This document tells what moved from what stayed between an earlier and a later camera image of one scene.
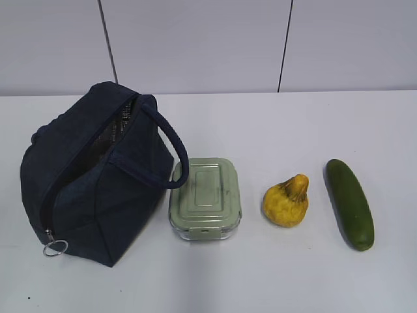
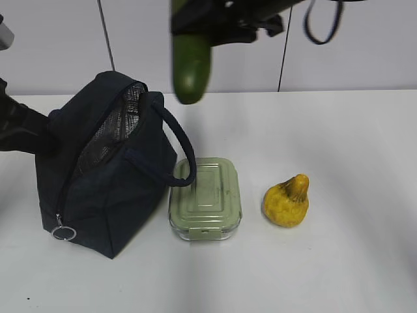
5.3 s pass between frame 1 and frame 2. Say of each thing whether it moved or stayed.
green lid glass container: stayed
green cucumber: moved
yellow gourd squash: stayed
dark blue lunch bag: moved
